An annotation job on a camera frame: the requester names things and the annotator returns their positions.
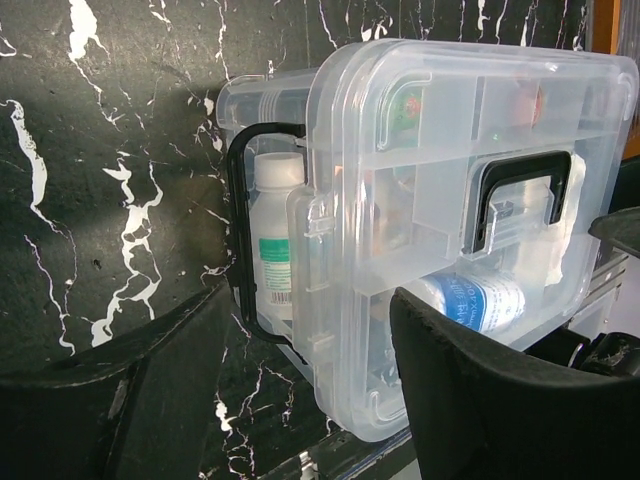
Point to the clear first aid box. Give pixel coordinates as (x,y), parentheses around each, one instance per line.
(263,119)

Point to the orange wooden shelf rack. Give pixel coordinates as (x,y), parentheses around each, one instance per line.
(613,27)

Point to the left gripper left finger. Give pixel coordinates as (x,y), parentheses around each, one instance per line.
(136,407)

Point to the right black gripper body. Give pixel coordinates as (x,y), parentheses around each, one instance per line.
(610,354)

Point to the clear box lid with handle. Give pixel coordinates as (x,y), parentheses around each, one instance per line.
(518,150)

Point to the white green capped bottle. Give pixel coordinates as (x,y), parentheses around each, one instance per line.
(277,174)

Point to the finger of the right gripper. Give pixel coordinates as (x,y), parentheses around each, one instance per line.
(621,229)

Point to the blue white spray bottle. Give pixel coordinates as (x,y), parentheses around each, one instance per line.
(481,303)

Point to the green wind oil box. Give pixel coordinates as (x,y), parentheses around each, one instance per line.
(406,118)

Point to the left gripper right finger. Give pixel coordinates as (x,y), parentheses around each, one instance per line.
(478,409)

